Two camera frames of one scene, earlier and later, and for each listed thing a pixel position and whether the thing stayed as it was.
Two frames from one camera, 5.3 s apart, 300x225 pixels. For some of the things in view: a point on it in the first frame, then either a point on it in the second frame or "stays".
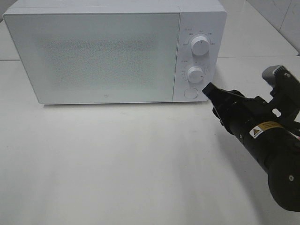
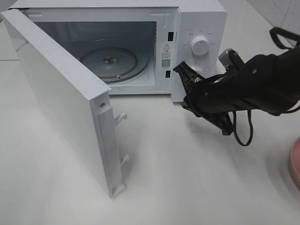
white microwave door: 97,57 -> 79,105
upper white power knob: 200,45 stays
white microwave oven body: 98,51 stays
